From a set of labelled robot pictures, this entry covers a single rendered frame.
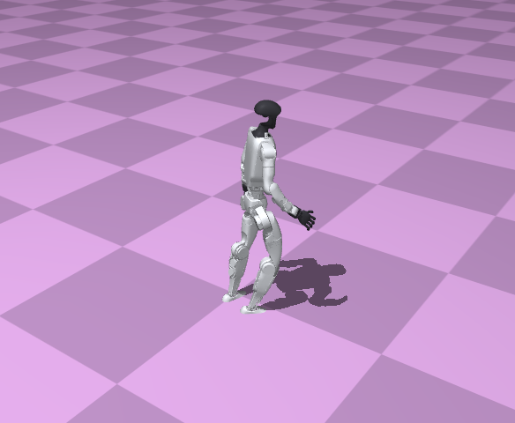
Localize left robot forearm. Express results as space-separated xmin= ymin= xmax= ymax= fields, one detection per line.
xmin=241 ymin=162 xmax=249 ymax=190

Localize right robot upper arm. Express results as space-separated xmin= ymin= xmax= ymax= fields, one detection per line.
xmin=259 ymin=143 xmax=279 ymax=195

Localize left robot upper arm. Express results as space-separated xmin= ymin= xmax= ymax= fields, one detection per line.
xmin=241 ymin=126 xmax=257 ymax=164

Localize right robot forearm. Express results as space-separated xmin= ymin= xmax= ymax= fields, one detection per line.
xmin=270 ymin=183 xmax=299 ymax=216

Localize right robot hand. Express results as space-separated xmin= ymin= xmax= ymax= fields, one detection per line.
xmin=288 ymin=205 xmax=316 ymax=231

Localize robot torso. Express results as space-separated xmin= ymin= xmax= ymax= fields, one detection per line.
xmin=243 ymin=128 xmax=276 ymax=217

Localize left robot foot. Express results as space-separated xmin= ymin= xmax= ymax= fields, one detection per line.
xmin=222 ymin=291 xmax=246 ymax=302

